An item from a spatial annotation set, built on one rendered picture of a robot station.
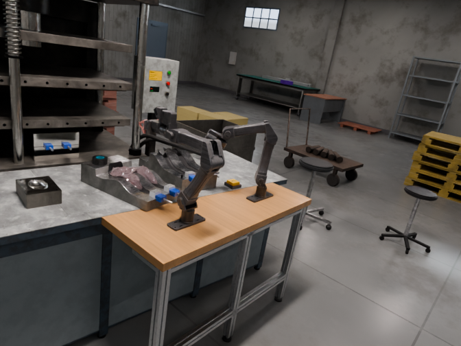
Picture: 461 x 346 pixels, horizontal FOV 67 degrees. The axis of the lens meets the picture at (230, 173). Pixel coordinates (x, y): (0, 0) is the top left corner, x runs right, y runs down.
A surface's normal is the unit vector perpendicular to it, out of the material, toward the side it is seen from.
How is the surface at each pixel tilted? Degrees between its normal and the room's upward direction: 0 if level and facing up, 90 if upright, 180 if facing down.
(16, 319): 90
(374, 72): 90
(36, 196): 90
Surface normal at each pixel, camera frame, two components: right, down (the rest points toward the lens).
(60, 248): 0.66, 0.34
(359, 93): -0.65, 0.15
